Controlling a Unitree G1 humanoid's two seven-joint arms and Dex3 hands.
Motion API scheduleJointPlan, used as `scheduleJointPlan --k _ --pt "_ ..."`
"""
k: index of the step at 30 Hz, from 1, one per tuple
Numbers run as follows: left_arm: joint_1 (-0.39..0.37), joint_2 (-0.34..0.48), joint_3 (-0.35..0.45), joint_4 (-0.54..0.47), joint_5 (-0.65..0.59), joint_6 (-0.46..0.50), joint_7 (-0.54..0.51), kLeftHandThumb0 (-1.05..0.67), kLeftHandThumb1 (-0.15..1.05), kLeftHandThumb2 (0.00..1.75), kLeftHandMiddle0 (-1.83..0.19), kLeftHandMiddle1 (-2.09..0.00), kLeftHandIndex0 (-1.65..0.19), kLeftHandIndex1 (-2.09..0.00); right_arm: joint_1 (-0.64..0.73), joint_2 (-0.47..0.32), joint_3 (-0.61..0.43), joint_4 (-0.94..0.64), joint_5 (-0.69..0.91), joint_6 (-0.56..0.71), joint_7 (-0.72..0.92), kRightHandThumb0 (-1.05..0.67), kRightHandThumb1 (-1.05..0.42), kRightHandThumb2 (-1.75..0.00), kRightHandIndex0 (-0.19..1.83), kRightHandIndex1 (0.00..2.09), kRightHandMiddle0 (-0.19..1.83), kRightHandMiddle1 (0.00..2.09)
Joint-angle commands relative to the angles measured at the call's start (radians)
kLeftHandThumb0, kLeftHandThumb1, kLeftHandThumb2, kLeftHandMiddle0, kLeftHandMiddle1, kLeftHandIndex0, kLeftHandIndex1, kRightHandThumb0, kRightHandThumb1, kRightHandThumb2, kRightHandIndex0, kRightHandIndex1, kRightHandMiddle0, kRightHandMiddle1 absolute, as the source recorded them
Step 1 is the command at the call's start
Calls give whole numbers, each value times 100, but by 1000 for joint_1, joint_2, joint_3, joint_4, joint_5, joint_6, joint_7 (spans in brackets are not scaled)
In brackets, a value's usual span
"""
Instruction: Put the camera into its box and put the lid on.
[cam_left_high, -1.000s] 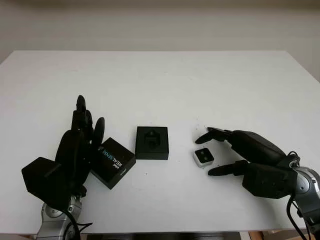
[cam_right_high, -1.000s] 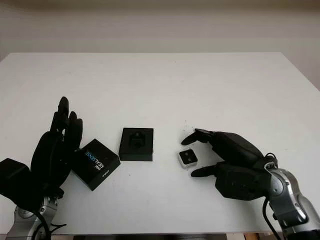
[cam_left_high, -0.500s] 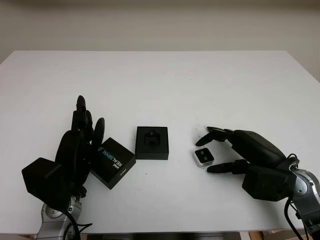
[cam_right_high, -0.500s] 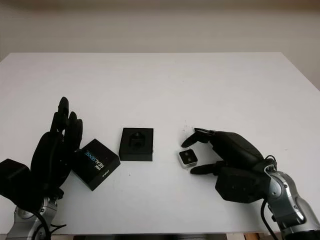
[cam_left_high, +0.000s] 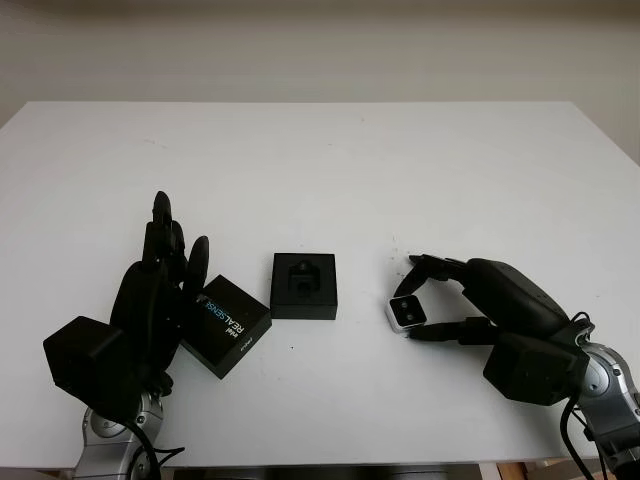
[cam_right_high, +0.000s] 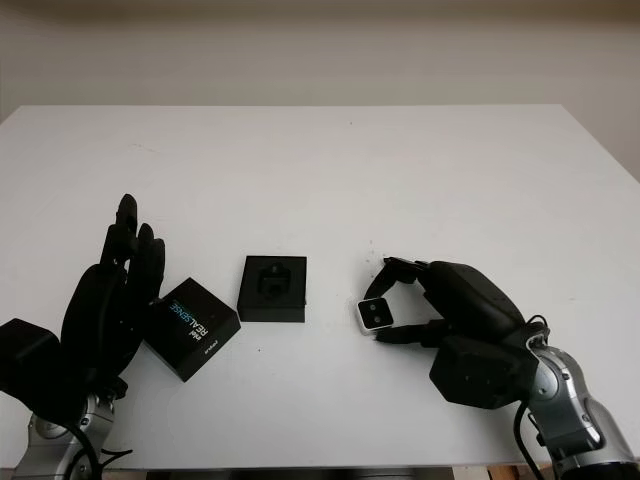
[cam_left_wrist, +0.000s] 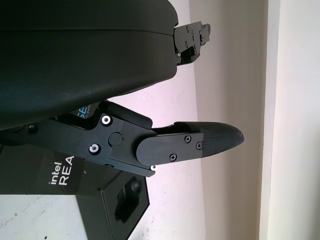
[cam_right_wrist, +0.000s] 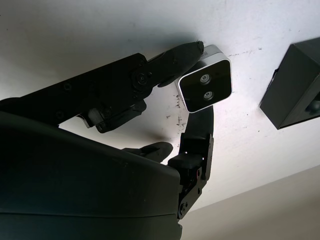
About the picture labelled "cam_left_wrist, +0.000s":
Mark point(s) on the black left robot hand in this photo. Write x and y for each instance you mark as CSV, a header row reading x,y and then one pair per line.
x,y
75,62

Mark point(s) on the black RealSense box lid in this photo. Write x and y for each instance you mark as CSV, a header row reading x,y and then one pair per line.
x,y
30,172

